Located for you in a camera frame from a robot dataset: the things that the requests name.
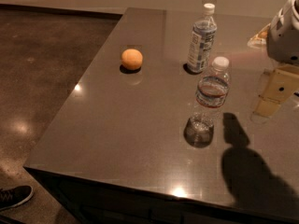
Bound clear red label water bottle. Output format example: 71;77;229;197
183;56;231;147

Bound orange ball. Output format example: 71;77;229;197
121;49;143;71

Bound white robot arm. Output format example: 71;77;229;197
253;0;299;119

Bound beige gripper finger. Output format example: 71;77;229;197
254;97;281;118

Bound blue label water bottle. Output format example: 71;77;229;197
187;3;217;74

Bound white plate with food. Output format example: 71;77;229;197
248;24;270;49

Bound black sneaker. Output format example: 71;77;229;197
0;185;34;211

